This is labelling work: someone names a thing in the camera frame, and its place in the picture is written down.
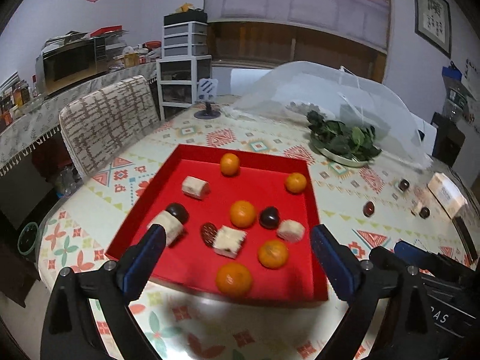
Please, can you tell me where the beige sugarcane piece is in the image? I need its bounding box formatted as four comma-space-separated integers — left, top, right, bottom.
277, 219, 305, 243
213, 226, 247, 259
148, 211, 184, 246

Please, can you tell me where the dark plum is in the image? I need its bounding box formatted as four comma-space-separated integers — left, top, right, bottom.
165, 202, 190, 224
419, 206, 431, 219
398, 179, 410, 192

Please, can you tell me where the orange tangerine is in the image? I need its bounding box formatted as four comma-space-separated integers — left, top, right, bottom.
285, 172, 307, 194
220, 153, 240, 176
229, 200, 256, 228
257, 240, 289, 270

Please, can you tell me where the red jujube date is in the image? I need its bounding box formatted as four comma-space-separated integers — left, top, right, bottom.
363, 201, 375, 217
200, 222, 218, 248

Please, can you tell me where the dark plum table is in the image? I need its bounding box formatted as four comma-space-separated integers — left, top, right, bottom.
259, 206, 280, 230

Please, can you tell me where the beige sugarcane piece edge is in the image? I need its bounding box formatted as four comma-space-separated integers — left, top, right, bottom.
181, 175, 210, 200

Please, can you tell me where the orange tangerine tray front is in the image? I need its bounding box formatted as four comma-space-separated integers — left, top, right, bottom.
215, 262, 253, 298

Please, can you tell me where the black smartphone clear case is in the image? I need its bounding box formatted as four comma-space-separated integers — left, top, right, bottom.
452, 216, 479, 261

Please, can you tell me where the Face tissue pack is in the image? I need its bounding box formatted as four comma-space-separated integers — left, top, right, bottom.
427, 172, 468, 219

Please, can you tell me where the red tray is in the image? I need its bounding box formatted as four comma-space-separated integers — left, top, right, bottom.
106, 145, 328, 306

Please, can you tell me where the plate of green spinach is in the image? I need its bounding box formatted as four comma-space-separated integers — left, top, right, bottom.
307, 111, 382, 163

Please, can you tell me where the white chair back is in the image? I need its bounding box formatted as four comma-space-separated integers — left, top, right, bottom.
412, 113, 437, 155

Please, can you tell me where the patterned fabric chair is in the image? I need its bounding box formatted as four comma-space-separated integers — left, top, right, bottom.
58, 76, 160, 180

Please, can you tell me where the white mesh food cover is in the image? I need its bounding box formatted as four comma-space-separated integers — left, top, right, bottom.
224, 61, 432, 169

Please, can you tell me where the water bottle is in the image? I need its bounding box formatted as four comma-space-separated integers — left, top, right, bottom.
442, 80, 468, 123

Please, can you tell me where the small desk fan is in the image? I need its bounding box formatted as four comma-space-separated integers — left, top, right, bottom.
193, 78, 221, 120

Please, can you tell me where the white drawer cabinet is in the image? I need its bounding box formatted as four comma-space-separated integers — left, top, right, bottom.
156, 8, 212, 120

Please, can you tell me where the microwave oven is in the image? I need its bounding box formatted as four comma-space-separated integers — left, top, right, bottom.
35, 37, 107, 96

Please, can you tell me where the framed wall picture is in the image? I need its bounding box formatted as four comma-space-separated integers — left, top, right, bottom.
414, 0, 452, 58

